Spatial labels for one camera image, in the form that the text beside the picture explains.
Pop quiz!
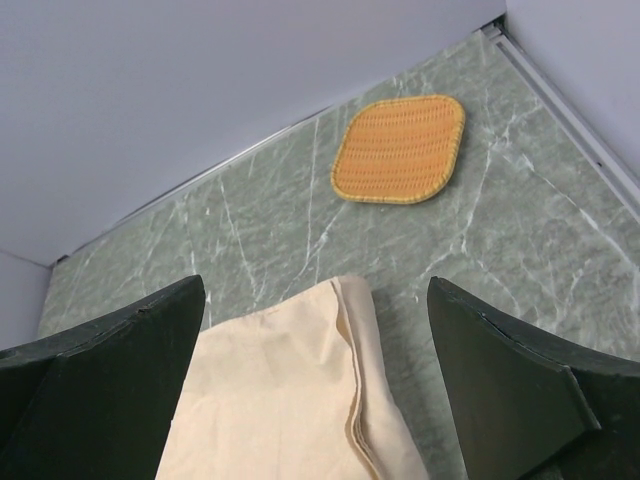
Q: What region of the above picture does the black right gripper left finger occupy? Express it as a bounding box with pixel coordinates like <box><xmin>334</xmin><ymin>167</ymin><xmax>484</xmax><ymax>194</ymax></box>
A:
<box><xmin>1</xmin><ymin>275</ymin><xmax>206</xmax><ymax>479</ymax></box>

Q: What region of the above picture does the aluminium table edge rail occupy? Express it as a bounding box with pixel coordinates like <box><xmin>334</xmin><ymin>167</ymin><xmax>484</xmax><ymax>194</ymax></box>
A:
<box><xmin>481</xmin><ymin>17</ymin><xmax>639</xmax><ymax>221</ymax></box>

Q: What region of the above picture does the orange woven bamboo tray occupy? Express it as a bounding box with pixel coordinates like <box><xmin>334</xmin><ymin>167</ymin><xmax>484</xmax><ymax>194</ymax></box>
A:
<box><xmin>330</xmin><ymin>94</ymin><xmax>466</xmax><ymax>205</ymax></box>

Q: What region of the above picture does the beige cloth wrap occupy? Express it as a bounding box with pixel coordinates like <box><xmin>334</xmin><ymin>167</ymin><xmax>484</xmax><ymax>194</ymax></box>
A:
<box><xmin>157</xmin><ymin>276</ymin><xmax>427</xmax><ymax>479</ymax></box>

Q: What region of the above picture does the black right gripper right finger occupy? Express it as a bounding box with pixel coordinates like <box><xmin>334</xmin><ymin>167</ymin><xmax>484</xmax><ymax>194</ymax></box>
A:
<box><xmin>427</xmin><ymin>277</ymin><xmax>639</xmax><ymax>479</ymax></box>

